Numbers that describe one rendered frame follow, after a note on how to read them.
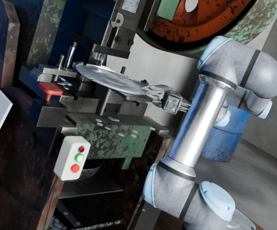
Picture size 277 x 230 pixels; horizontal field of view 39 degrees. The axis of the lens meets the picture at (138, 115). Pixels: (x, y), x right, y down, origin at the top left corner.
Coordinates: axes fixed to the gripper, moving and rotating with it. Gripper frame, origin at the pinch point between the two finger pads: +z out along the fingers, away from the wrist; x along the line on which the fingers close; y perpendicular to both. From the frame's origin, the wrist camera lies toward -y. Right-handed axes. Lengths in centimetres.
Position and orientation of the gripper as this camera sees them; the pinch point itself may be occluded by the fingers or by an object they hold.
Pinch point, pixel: (143, 89)
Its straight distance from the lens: 153.9
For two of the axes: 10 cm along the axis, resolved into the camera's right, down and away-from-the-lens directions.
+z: -9.4, -3.0, -1.8
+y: 0.8, 3.1, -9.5
